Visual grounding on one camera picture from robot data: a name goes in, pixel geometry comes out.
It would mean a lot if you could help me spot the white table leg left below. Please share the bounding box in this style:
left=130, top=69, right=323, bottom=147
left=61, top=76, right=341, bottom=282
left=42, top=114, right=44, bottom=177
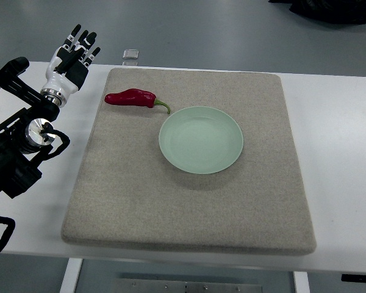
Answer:
left=59, top=258, right=83, bottom=293

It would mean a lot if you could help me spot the black bag on floor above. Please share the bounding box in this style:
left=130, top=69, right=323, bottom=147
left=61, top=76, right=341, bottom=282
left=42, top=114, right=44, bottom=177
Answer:
left=269, top=0, right=366, bottom=24

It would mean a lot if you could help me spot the white table leg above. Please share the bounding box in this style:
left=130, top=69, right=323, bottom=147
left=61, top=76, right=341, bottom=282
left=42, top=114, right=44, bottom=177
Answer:
left=293, top=271, right=310, bottom=293
left=59, top=258, right=83, bottom=293

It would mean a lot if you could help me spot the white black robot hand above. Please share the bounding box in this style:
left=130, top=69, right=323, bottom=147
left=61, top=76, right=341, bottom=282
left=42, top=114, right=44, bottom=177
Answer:
left=40, top=24, right=101, bottom=107

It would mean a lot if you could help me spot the red pepper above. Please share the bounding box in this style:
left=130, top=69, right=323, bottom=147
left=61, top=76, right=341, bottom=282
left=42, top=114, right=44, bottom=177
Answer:
left=104, top=89, right=171, bottom=114

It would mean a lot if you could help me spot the grey metal base plate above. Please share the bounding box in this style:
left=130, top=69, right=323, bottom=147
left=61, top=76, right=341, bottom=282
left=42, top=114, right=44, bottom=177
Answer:
left=111, top=278, right=263, bottom=293

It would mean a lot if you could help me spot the beige felt mat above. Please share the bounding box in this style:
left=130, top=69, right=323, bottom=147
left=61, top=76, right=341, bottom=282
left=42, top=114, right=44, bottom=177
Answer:
left=62, top=68, right=316, bottom=256

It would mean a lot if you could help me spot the black cable loop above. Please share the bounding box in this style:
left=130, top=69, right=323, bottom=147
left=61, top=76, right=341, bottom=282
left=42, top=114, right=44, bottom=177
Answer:
left=0, top=215, right=16, bottom=261

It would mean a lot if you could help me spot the small clear plastic box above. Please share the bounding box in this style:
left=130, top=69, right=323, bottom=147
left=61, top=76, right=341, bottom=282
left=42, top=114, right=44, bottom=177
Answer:
left=122, top=49, right=139, bottom=60

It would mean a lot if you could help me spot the light green plate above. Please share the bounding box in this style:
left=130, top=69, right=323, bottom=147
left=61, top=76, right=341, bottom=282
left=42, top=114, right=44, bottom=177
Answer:
left=159, top=106, right=244, bottom=175

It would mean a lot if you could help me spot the white table leg right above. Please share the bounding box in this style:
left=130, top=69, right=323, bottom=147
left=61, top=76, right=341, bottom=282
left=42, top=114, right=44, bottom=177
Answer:
left=293, top=271, right=310, bottom=293

